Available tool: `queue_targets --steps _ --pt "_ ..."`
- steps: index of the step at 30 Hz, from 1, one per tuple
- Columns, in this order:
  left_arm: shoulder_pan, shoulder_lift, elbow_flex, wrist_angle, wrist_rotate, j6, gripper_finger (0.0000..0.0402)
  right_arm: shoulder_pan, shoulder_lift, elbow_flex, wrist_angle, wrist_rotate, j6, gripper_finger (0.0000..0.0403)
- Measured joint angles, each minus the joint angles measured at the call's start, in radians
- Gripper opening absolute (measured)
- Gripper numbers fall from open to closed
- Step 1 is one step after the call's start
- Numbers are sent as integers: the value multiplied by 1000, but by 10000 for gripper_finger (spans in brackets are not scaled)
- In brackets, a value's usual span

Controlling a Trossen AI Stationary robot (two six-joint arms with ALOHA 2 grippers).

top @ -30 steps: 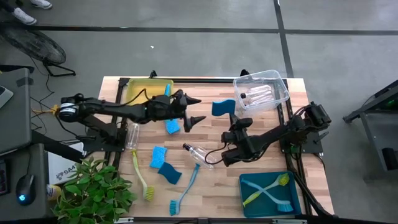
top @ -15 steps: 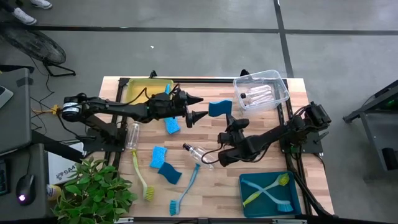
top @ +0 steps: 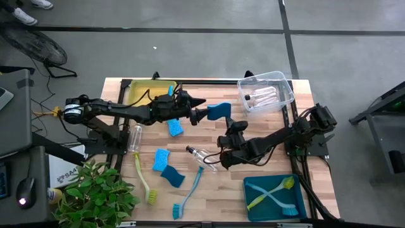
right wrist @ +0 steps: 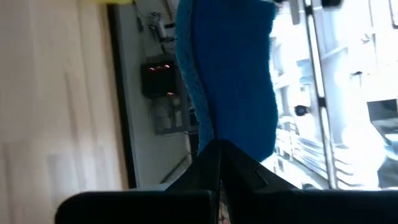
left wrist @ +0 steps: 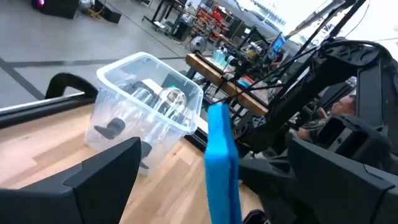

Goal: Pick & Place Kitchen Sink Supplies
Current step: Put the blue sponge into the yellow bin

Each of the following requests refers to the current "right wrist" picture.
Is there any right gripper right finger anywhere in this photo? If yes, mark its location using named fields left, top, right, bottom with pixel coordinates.
left=221, top=139, right=398, bottom=224

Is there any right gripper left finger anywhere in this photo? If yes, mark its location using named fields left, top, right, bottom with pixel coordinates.
left=54, top=139, right=222, bottom=224

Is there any blue towel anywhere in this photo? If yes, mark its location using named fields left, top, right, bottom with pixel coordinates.
left=174, top=0, right=279, bottom=162

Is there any black computer with red lights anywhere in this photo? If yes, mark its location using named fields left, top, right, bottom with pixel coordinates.
left=140, top=54, right=184, bottom=99

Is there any black ceiling camera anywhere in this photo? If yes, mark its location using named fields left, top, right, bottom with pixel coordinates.
left=294, top=105, right=312, bottom=116

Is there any black table edge rail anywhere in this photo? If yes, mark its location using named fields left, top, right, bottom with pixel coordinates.
left=107, top=4, right=137, bottom=189

